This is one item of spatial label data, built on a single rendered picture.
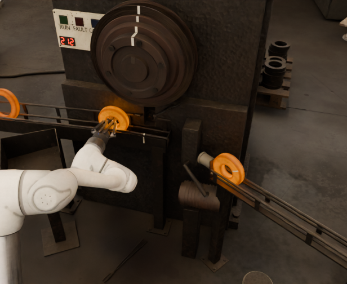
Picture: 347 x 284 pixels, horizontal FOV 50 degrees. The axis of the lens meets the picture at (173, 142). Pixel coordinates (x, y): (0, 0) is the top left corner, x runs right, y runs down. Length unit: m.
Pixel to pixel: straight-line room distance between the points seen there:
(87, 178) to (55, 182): 0.32
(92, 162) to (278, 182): 1.51
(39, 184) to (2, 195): 0.11
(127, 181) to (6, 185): 0.64
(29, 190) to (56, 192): 0.08
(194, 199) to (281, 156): 1.26
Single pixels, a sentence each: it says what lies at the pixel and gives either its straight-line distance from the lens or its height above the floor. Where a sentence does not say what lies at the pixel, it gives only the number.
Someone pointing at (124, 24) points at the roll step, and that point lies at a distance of 1.58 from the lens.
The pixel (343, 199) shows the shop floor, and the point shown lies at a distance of 2.78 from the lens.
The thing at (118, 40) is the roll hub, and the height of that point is 1.23.
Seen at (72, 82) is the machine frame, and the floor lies 0.87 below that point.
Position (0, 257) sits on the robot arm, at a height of 0.93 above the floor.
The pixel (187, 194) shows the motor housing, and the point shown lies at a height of 0.51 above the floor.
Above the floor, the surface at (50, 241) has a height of 0.01.
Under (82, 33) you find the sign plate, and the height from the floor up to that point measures 1.14.
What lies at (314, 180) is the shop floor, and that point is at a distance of 2.84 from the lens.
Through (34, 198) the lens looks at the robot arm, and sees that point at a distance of 1.07.
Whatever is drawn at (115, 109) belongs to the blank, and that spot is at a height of 0.82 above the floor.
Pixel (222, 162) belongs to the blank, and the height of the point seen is 0.74.
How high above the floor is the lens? 1.85
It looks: 39 degrees down
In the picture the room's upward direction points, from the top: 1 degrees clockwise
